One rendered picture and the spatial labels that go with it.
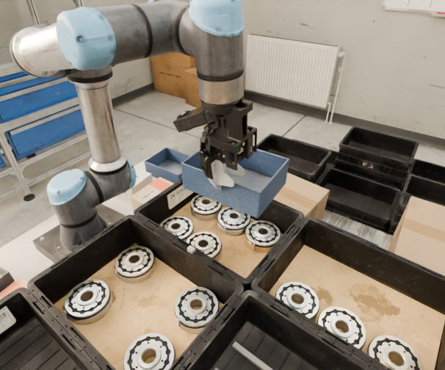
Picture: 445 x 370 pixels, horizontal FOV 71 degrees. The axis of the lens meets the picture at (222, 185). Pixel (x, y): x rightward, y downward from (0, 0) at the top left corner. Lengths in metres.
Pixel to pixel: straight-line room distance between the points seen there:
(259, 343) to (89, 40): 0.66
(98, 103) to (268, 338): 0.73
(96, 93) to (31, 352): 0.63
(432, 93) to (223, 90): 3.10
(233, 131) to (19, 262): 0.92
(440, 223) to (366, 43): 2.60
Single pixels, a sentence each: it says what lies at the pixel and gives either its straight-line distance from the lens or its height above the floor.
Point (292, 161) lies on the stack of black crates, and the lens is 1.97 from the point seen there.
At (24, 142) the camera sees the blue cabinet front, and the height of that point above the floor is 0.42.
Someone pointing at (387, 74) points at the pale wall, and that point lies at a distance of 3.51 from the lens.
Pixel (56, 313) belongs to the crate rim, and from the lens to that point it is 0.77.
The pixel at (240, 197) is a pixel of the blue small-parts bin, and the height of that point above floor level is 1.11.
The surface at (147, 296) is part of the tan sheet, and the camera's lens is 0.86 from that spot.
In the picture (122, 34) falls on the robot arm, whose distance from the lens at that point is 0.49.
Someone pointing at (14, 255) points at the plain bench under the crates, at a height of 0.70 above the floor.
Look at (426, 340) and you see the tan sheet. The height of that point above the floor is 0.83.
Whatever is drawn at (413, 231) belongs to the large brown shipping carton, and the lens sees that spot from 1.03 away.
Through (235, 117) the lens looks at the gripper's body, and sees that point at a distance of 0.53.
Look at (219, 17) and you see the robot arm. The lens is 0.47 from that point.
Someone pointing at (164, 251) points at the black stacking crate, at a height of 0.88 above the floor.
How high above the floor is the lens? 1.53
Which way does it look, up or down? 37 degrees down
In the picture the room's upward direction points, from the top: straight up
